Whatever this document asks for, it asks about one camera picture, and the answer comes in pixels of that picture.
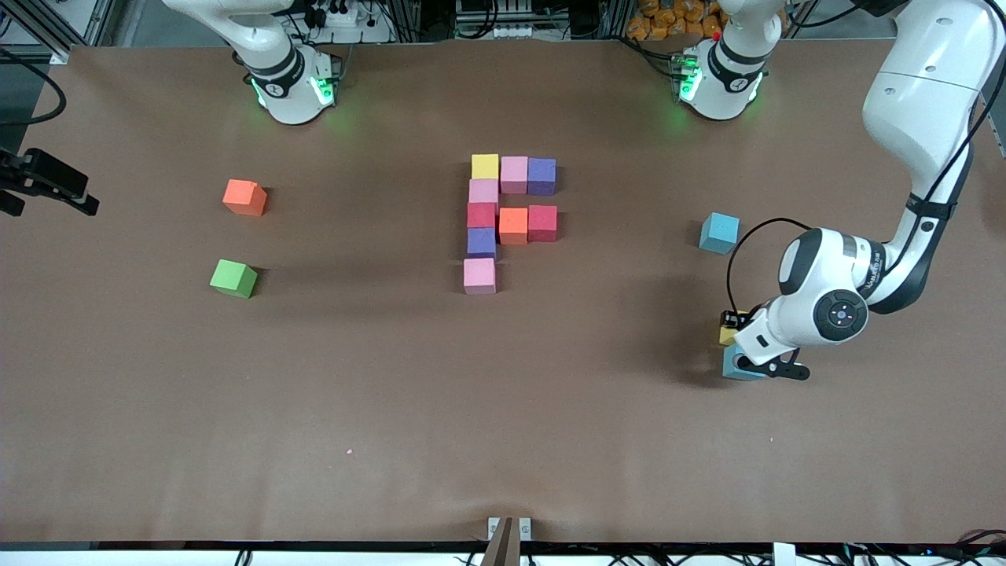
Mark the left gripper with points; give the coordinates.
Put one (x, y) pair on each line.
(739, 320)

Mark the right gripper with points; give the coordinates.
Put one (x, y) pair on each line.
(31, 174)

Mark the yellow foam block chipped corner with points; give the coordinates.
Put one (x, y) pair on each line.
(727, 336)

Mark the blue foam block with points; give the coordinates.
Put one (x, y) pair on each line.
(732, 369)
(720, 233)

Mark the red foam block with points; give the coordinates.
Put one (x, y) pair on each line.
(542, 223)
(482, 215)

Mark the purple foam block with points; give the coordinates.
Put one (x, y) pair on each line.
(542, 177)
(482, 242)

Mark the orange foam block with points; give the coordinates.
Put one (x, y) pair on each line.
(244, 198)
(513, 226)

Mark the light pink foam block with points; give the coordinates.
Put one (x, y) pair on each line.
(484, 191)

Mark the yellow foam block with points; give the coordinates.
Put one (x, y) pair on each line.
(486, 167)

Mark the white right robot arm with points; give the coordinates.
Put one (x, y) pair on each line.
(283, 79)

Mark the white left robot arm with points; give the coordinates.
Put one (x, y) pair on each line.
(919, 102)

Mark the green foam block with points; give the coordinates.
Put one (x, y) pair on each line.
(233, 278)

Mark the table cover sheet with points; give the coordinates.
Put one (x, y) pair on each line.
(503, 440)

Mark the pile of orange objects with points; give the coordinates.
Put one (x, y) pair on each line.
(660, 20)

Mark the white table edge strip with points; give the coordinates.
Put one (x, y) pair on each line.
(157, 559)

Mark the grey metal rack device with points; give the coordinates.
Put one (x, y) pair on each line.
(495, 20)

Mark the aluminium frame profile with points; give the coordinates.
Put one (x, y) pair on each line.
(963, 39)
(38, 27)

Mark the small metal bracket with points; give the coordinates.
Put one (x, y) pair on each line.
(525, 528)

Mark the aluminium table edge rail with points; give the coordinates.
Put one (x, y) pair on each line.
(996, 130)

